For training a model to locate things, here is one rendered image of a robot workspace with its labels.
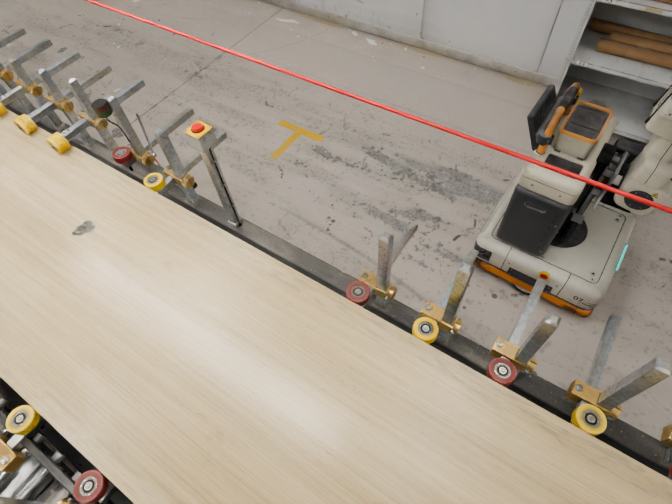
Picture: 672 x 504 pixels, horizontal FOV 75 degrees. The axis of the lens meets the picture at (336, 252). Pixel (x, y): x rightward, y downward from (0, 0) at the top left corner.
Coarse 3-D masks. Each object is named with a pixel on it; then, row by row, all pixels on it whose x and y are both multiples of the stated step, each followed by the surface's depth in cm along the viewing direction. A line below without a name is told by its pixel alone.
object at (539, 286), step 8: (544, 280) 152; (536, 288) 150; (536, 296) 149; (528, 304) 147; (536, 304) 147; (528, 312) 146; (520, 320) 144; (528, 320) 144; (520, 328) 143; (512, 336) 141; (520, 336) 141
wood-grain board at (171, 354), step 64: (0, 128) 206; (0, 192) 182; (64, 192) 180; (128, 192) 178; (0, 256) 163; (64, 256) 162; (128, 256) 160; (192, 256) 158; (256, 256) 156; (0, 320) 148; (64, 320) 146; (128, 320) 145; (192, 320) 144; (256, 320) 142; (320, 320) 141; (384, 320) 139; (64, 384) 134; (128, 384) 133; (192, 384) 132; (256, 384) 130; (320, 384) 129; (384, 384) 128; (448, 384) 127; (128, 448) 122; (192, 448) 121; (256, 448) 120; (320, 448) 119; (384, 448) 118; (448, 448) 117; (512, 448) 116; (576, 448) 116
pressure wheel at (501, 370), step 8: (496, 360) 129; (504, 360) 129; (488, 368) 129; (496, 368) 128; (504, 368) 127; (512, 368) 128; (488, 376) 129; (496, 376) 127; (504, 376) 127; (512, 376) 127; (504, 384) 126
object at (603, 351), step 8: (608, 320) 145; (616, 320) 143; (608, 328) 142; (616, 328) 142; (608, 336) 140; (600, 344) 140; (608, 344) 139; (600, 352) 138; (608, 352) 137; (600, 360) 136; (592, 368) 135; (600, 368) 135; (592, 376) 134; (600, 376) 133; (592, 384) 132
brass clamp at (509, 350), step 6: (504, 342) 139; (492, 348) 138; (498, 348) 138; (504, 348) 138; (510, 348) 138; (516, 348) 138; (492, 354) 141; (498, 354) 139; (504, 354) 137; (510, 354) 137; (516, 354) 137; (516, 360) 136; (534, 360) 136; (516, 366) 138; (522, 366) 136; (528, 366) 135; (534, 366) 134; (522, 372) 138; (528, 372) 136
